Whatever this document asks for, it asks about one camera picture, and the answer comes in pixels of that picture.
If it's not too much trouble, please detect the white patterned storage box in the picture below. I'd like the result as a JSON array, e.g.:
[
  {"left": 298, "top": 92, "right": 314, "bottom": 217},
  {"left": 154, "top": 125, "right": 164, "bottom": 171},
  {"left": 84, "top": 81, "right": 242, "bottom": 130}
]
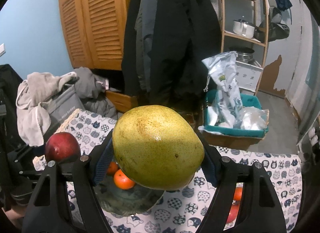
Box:
[{"left": 235, "top": 61, "right": 263, "bottom": 93}]

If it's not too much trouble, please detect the white towel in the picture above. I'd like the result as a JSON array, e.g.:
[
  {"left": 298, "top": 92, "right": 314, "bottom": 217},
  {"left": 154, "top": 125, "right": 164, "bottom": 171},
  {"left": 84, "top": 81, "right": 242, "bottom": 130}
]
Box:
[{"left": 16, "top": 71, "right": 77, "bottom": 146}]

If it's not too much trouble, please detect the teal cardboard tray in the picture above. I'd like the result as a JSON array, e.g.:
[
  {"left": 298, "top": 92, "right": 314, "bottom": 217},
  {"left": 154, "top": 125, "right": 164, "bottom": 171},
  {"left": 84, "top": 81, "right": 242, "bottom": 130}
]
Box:
[{"left": 204, "top": 90, "right": 269, "bottom": 139}]

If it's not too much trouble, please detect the orange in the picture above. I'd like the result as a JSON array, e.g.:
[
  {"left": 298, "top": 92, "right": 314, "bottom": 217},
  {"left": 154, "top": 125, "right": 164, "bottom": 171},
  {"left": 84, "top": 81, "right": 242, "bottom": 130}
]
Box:
[{"left": 113, "top": 169, "right": 136, "bottom": 190}]

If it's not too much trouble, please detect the wooden shelf rack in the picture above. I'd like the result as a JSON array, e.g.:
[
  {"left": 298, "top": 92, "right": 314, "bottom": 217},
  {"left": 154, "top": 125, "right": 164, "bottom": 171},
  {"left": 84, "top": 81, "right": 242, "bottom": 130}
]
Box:
[{"left": 219, "top": 0, "right": 269, "bottom": 95}]

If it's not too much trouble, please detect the dark green patterned plate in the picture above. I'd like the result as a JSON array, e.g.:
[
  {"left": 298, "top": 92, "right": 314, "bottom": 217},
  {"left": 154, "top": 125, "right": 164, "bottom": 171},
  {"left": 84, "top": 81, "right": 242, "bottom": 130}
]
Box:
[{"left": 94, "top": 176, "right": 164, "bottom": 216}]

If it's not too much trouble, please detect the grey clothes pile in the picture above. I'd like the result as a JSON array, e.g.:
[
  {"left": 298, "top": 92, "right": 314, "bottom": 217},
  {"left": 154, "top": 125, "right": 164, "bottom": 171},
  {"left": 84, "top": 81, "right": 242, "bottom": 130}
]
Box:
[{"left": 74, "top": 67, "right": 118, "bottom": 120}]

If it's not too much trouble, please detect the wooden louvered wardrobe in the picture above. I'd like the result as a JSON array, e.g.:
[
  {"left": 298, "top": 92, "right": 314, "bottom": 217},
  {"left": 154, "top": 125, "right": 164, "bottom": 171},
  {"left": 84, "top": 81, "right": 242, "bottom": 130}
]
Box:
[{"left": 59, "top": 0, "right": 130, "bottom": 71}]

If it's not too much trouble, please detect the orange tangerine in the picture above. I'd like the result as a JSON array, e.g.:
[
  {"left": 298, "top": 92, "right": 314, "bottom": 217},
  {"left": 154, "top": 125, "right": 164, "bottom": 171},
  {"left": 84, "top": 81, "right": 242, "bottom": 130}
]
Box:
[{"left": 233, "top": 187, "right": 243, "bottom": 202}]

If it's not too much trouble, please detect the clear plastic bag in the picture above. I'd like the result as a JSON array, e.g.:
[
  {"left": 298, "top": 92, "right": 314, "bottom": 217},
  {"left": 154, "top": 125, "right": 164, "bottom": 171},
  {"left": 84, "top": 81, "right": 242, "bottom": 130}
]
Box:
[{"left": 234, "top": 107, "right": 270, "bottom": 130}]

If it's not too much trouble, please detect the cat pattern tablecloth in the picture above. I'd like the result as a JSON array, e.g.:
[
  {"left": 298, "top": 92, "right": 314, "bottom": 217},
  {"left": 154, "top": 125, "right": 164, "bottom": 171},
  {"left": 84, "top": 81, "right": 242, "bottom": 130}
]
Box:
[{"left": 32, "top": 108, "right": 303, "bottom": 233}]

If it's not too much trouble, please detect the grey storage bag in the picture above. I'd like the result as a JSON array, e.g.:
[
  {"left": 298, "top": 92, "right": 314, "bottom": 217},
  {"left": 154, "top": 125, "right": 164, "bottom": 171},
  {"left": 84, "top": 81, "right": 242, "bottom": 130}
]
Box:
[{"left": 44, "top": 84, "right": 84, "bottom": 139}]

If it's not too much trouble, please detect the white cooking pot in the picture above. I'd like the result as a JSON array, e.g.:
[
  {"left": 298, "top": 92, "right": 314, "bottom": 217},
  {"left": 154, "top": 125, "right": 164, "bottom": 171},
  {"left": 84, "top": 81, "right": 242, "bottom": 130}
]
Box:
[{"left": 233, "top": 19, "right": 255, "bottom": 38}]

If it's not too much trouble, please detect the bright red apple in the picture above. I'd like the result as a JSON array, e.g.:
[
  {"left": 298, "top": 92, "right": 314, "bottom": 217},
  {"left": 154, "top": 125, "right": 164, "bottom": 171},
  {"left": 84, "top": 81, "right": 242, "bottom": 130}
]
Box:
[{"left": 226, "top": 204, "right": 239, "bottom": 224}]

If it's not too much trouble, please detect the green-yellow pear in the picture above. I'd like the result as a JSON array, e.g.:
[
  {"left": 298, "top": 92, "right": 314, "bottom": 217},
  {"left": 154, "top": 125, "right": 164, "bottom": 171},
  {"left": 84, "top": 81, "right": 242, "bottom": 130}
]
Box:
[{"left": 112, "top": 105, "right": 204, "bottom": 191}]

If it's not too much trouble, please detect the dark red apple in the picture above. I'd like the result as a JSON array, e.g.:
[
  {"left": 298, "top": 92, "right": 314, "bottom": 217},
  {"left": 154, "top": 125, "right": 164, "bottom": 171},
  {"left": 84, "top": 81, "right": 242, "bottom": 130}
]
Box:
[{"left": 44, "top": 132, "right": 81, "bottom": 162}]

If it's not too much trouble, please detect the black hanging coat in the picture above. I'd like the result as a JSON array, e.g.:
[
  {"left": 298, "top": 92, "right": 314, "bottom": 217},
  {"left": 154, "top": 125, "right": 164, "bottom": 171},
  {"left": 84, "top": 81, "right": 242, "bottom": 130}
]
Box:
[{"left": 121, "top": 0, "right": 222, "bottom": 110}]

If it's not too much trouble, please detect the patterned plastic bag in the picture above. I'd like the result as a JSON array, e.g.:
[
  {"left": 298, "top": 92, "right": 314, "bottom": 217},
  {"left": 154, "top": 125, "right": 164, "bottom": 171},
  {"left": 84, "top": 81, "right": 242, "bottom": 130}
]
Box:
[{"left": 202, "top": 51, "right": 243, "bottom": 128}]

